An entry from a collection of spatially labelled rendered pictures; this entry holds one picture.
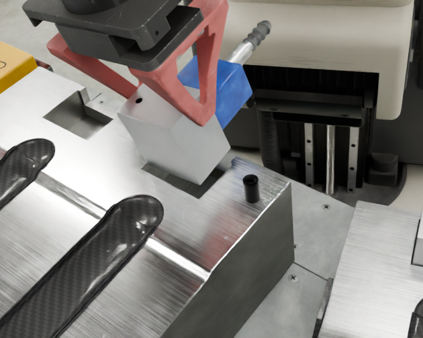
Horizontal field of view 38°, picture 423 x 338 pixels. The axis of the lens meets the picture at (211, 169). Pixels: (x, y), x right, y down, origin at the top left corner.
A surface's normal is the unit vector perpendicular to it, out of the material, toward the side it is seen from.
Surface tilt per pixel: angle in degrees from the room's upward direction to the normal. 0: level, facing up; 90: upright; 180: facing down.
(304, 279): 0
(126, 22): 12
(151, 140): 99
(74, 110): 90
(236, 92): 81
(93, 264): 3
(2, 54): 0
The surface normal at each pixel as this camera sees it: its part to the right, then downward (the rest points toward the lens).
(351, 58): -0.25, 0.80
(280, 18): -0.16, -0.58
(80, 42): -0.58, 0.72
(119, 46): 0.75, 0.27
